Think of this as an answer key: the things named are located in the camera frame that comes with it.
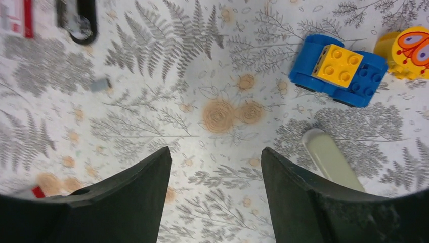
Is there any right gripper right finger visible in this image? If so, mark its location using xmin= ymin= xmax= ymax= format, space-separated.
xmin=261 ymin=147 xmax=428 ymax=242

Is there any small grey staple piece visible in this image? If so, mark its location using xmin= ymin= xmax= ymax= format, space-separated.
xmin=90 ymin=77 xmax=112 ymax=93

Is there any floral patterned table mat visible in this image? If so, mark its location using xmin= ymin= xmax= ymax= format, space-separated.
xmin=1 ymin=1 xmax=428 ymax=242

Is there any blue yellow toy car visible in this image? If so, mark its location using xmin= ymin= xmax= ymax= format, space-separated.
xmin=289 ymin=34 xmax=388 ymax=108

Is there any yellow butterfly toy block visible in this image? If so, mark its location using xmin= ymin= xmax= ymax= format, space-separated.
xmin=374 ymin=26 xmax=428 ymax=80

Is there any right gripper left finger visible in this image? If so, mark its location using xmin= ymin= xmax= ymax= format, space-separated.
xmin=1 ymin=147 xmax=172 ymax=242

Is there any black stapler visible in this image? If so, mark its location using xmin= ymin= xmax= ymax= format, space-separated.
xmin=55 ymin=0 xmax=98 ymax=46

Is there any beige oblong plastic case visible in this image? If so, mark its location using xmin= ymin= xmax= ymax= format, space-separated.
xmin=302 ymin=128 xmax=365 ymax=192

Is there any red white staple box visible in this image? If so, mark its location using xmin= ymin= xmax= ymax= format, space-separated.
xmin=1 ymin=0 xmax=34 ymax=39

